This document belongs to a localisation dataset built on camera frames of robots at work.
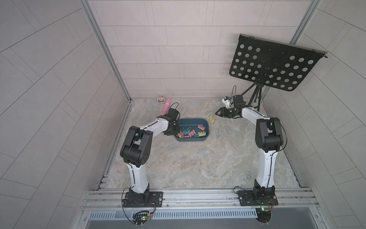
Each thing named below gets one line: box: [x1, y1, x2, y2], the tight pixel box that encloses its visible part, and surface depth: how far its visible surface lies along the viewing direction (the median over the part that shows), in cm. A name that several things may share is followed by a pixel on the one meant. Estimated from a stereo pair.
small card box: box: [156, 95, 165, 105], surface depth 114 cm
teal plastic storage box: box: [174, 117, 210, 142], surface depth 96 cm
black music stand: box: [229, 33, 328, 112], surface depth 77 cm
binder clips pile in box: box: [175, 124, 206, 139], surface depth 96 cm
